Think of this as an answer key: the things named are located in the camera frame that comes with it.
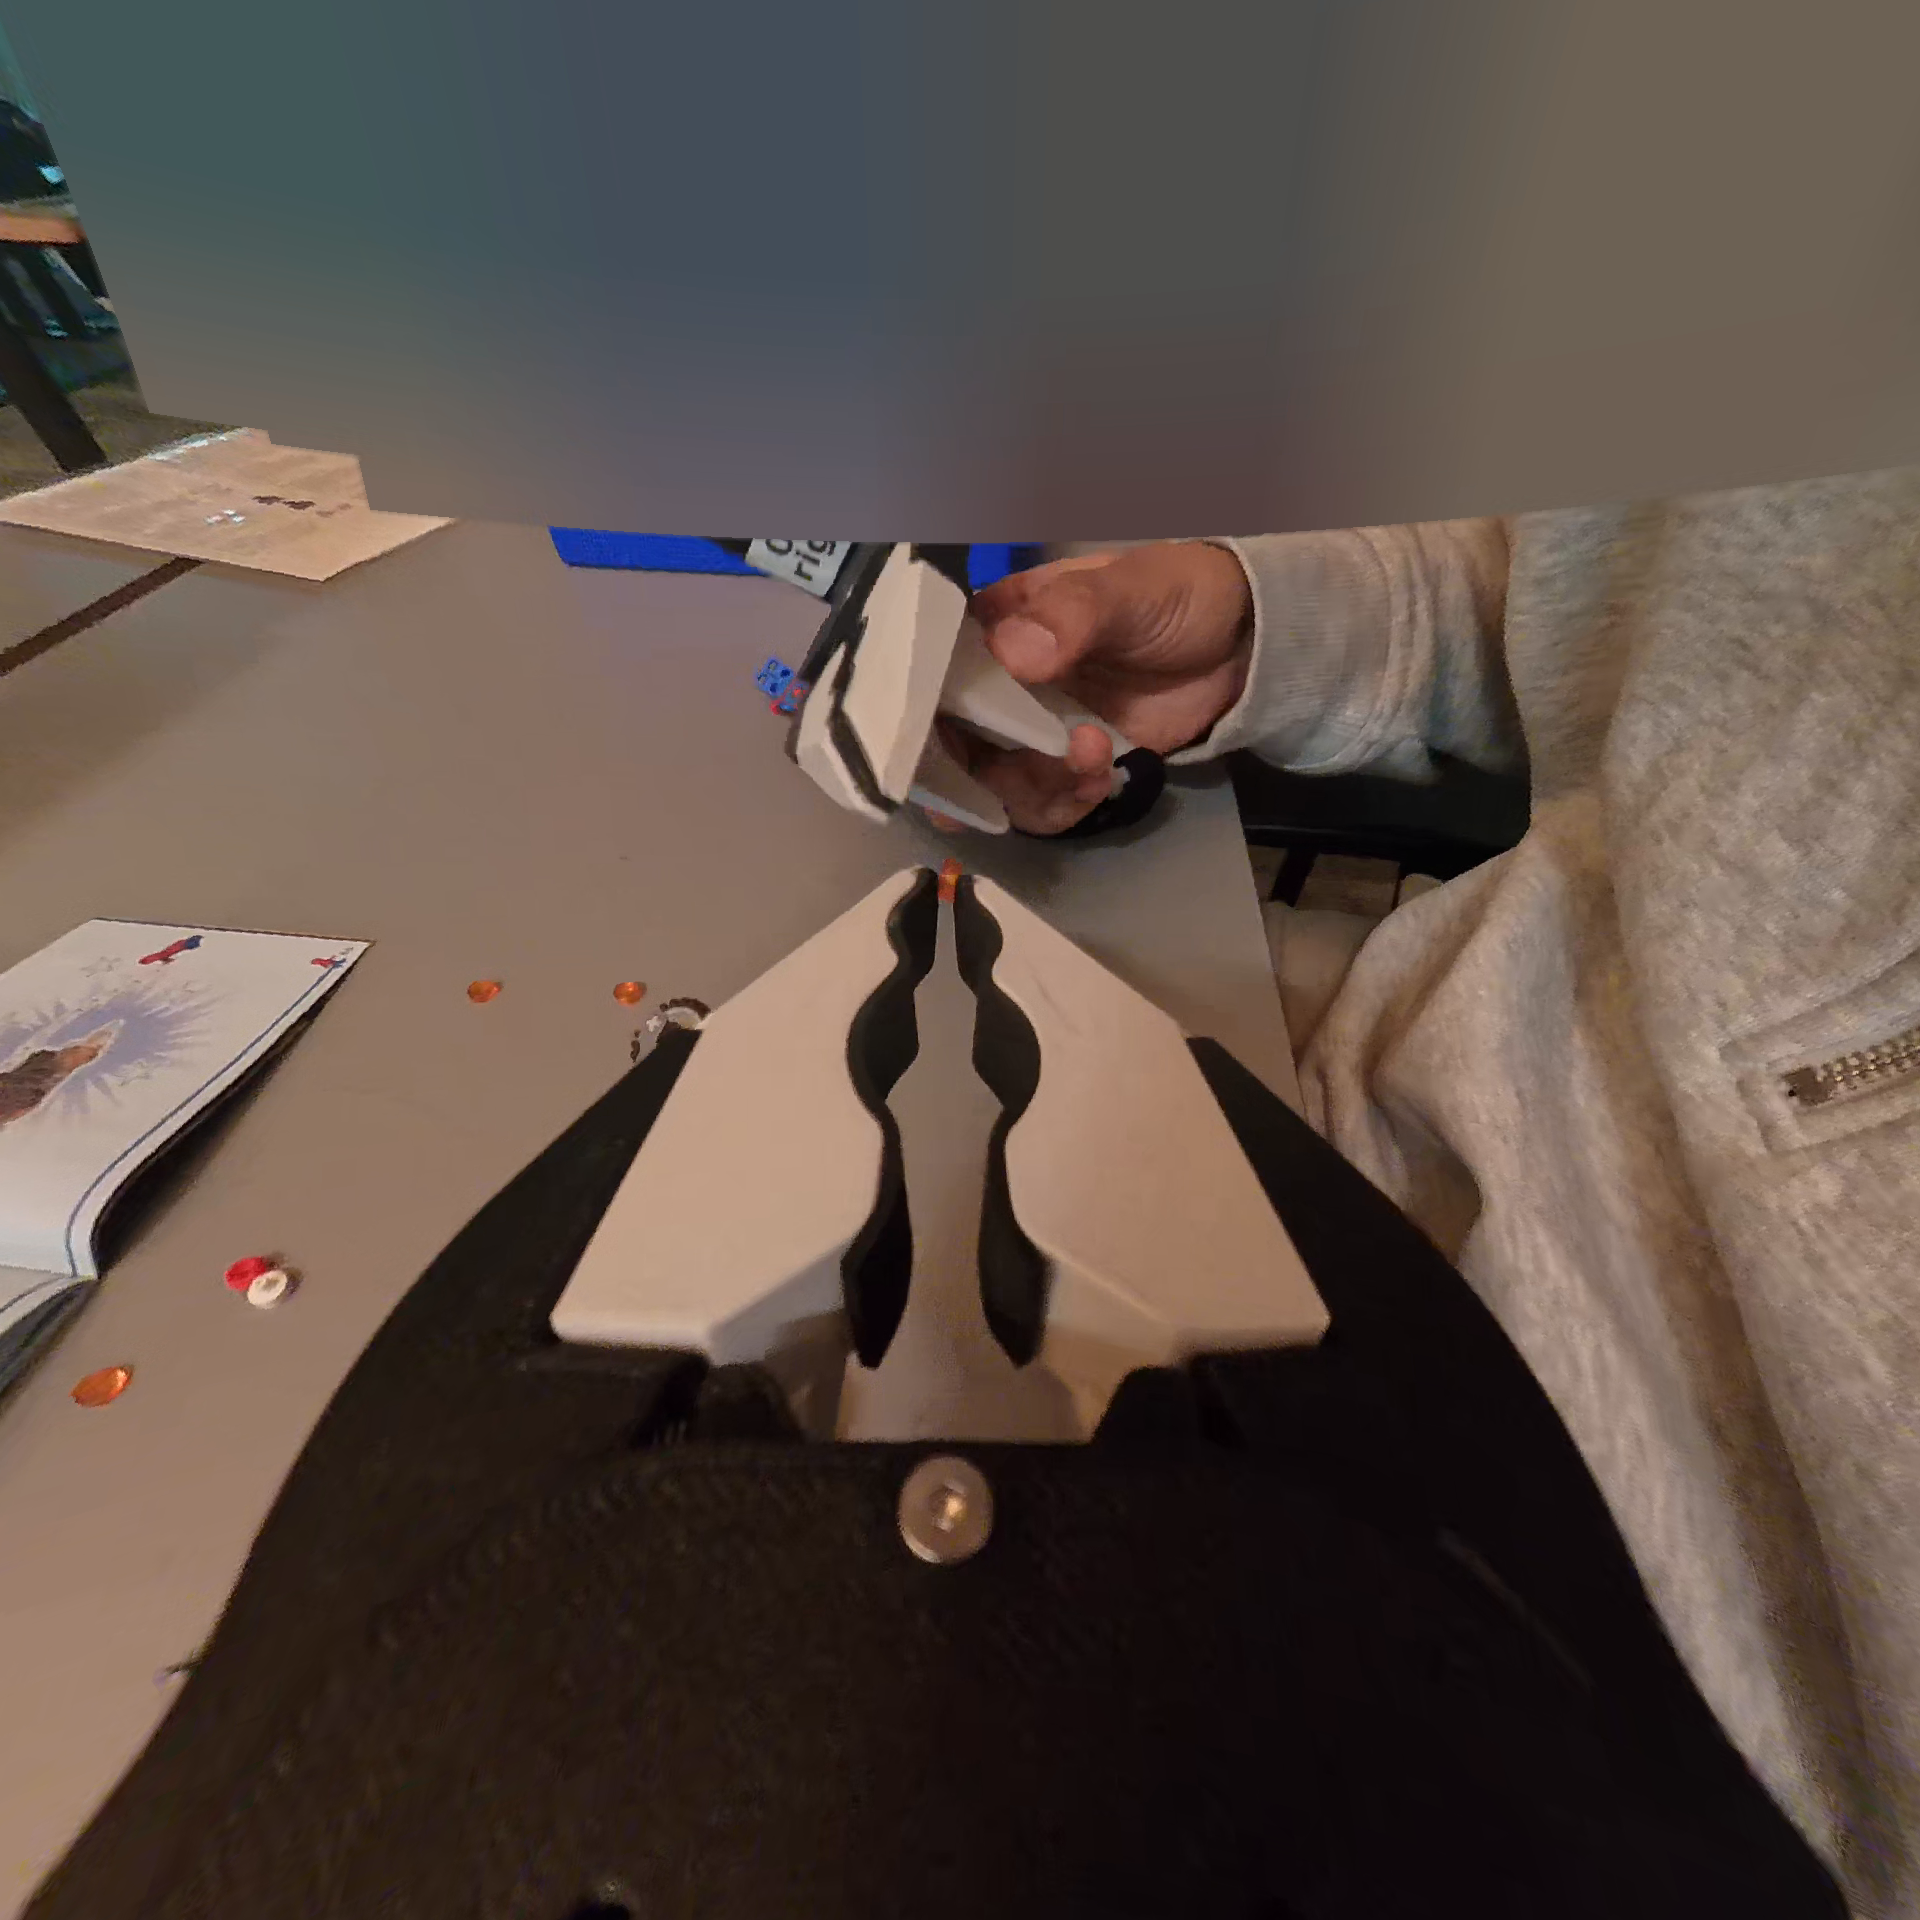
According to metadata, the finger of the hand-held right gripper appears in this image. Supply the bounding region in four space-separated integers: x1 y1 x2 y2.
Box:
844 542 979 811
789 655 894 823

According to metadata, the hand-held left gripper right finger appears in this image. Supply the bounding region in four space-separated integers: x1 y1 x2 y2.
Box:
952 874 1331 1437

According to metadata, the blue plastic bin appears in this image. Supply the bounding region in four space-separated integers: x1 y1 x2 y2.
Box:
546 523 1052 593

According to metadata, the lego instruction booklet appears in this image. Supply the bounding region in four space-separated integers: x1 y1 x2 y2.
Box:
0 917 374 1397

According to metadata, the printed paper sheet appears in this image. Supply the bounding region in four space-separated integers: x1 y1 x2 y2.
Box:
0 425 455 583

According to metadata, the person's right hand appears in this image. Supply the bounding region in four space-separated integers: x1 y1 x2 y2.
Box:
926 536 1258 837

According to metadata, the person's right forearm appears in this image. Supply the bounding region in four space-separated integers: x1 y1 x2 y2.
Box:
1170 516 1531 782

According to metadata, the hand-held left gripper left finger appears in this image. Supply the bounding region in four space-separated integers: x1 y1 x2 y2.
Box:
552 865 937 1437

